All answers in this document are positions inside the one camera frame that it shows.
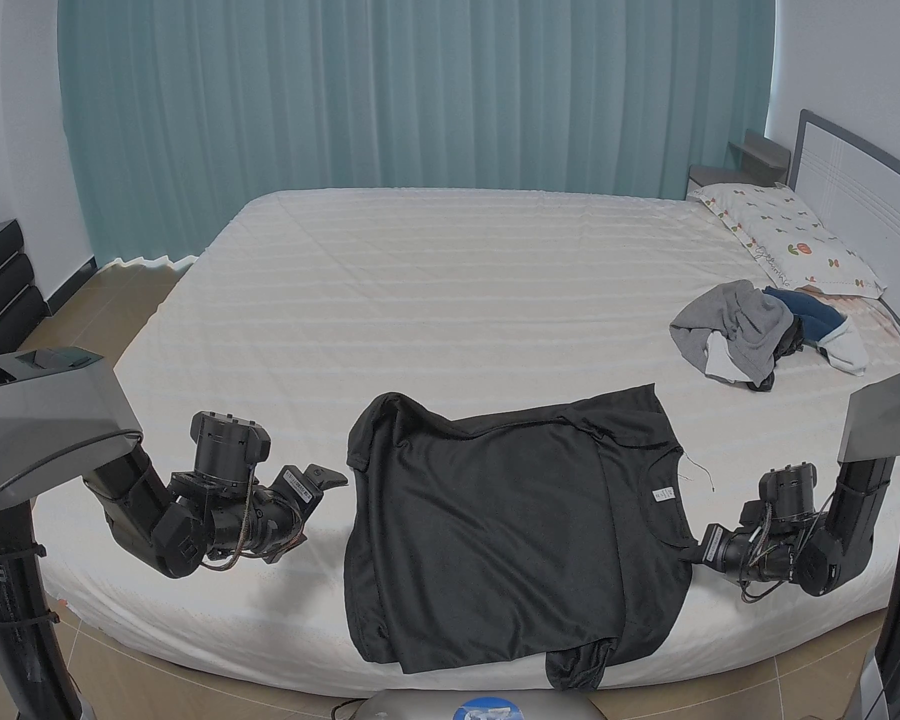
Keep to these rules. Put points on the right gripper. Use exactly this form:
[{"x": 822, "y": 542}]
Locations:
[{"x": 720, "y": 548}]

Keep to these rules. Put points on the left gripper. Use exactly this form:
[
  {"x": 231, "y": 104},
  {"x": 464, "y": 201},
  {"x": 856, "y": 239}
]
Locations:
[{"x": 285, "y": 514}]

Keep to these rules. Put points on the black T-shirt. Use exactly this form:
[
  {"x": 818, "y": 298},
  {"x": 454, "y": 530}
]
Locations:
[{"x": 495, "y": 522}]

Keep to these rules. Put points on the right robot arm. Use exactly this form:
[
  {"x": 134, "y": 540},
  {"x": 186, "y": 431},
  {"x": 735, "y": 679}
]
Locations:
[{"x": 855, "y": 522}]

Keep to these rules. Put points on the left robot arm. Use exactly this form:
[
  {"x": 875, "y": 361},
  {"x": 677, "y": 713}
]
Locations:
[{"x": 139, "y": 511}]

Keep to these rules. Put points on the bed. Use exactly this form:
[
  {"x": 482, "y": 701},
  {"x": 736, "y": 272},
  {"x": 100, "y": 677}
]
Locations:
[{"x": 435, "y": 289}]

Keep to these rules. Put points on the pile of clothes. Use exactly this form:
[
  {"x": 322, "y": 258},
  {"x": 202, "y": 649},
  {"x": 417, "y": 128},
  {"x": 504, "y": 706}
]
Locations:
[{"x": 750, "y": 323}]

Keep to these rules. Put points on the white printed pillow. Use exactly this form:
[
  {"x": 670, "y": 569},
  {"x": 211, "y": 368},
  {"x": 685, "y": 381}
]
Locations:
[{"x": 787, "y": 233}]

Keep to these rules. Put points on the black chest of drawers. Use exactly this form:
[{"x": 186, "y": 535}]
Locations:
[{"x": 0, "y": 282}]

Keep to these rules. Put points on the grey bedside table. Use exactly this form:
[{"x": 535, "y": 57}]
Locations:
[{"x": 742, "y": 166}]

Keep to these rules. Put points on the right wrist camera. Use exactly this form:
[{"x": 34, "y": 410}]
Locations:
[{"x": 789, "y": 493}]

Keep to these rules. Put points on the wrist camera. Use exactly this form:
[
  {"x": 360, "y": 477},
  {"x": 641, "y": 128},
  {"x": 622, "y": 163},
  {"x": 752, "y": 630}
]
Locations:
[
  {"x": 789, "y": 493},
  {"x": 229, "y": 447}
]

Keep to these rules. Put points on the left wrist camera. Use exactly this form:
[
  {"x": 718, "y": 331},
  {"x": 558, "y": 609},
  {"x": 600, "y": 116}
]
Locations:
[{"x": 229, "y": 447}]

